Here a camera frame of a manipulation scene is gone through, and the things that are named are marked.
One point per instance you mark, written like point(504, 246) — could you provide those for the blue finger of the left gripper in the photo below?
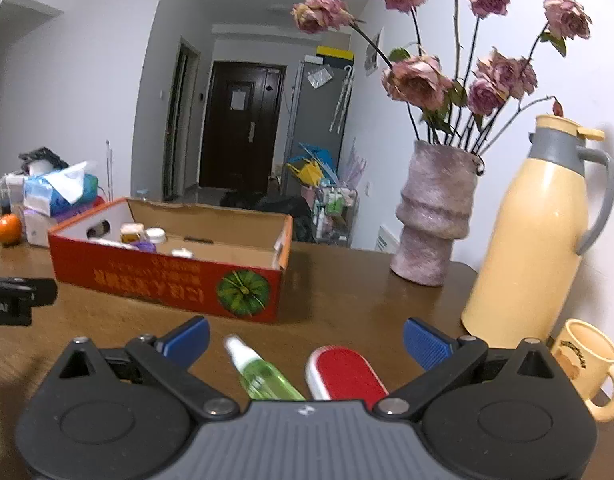
point(40, 292)

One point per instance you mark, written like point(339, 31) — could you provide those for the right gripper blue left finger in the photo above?
point(185, 344)

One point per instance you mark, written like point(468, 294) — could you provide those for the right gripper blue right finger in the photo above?
point(425, 344)

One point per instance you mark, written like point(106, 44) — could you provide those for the green spray bottle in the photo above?
point(259, 378)

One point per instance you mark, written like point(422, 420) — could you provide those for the red white lint brush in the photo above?
point(336, 373)

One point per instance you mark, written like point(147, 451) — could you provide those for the white cube container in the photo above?
point(131, 233)

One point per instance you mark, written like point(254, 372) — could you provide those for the purple screw cap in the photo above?
point(144, 246)

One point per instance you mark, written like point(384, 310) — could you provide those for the small white cup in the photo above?
point(155, 235)

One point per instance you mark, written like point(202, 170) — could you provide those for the purple tissue pack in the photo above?
point(38, 226)

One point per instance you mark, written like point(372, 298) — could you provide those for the orange fruit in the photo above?
point(11, 230)

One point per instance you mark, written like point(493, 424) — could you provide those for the red cardboard box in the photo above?
point(240, 257)

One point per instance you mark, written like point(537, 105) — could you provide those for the blue tissue pack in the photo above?
point(61, 190)

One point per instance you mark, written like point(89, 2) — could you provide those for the cream thermos jug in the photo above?
point(554, 210)

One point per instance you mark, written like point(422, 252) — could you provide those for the clear food storage container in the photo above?
point(15, 186)

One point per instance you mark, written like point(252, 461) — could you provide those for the black gripper on container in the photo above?
point(41, 161)

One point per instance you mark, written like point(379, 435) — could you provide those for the pink textured vase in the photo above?
point(435, 210)

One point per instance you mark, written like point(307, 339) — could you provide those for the cream bear mug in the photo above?
point(586, 356)

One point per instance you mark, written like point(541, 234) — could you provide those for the black bag on chair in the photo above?
point(294, 206)

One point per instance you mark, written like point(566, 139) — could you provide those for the purple feather decoration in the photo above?
point(353, 168)

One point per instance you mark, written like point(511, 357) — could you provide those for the yellow bag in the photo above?
point(308, 174)

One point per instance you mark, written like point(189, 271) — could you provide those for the dark entrance door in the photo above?
point(240, 127)

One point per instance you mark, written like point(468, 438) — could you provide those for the dried pink roses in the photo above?
point(454, 94)

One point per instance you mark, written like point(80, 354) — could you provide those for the grey refrigerator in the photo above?
point(318, 114)

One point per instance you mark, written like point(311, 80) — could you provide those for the yellow black box on fridge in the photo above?
point(335, 57)

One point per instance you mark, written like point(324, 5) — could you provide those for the wire rack with bottles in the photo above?
point(333, 213)

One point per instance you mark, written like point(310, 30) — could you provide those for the wall electrical panel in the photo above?
point(373, 61)

